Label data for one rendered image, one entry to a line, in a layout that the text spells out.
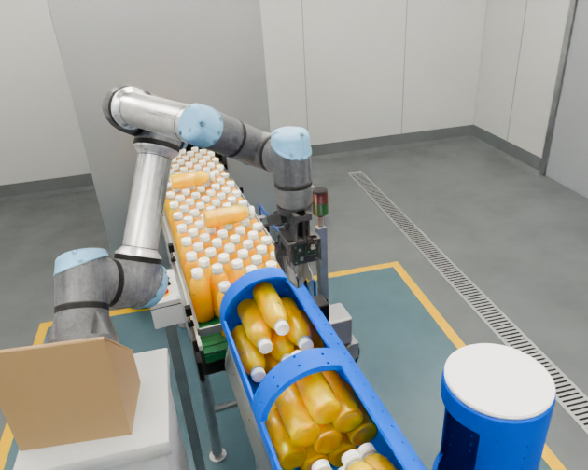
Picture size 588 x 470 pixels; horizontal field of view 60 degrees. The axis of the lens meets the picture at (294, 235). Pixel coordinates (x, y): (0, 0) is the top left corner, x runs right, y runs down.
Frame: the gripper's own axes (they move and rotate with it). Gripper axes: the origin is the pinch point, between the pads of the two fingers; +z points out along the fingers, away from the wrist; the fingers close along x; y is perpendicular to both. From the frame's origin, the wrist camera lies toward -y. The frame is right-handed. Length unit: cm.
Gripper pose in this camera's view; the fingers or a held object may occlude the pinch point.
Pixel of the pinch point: (296, 281)
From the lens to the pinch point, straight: 116.7
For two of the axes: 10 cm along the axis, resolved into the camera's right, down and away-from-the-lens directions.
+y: 3.2, 4.3, -8.4
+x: 9.4, -2.0, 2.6
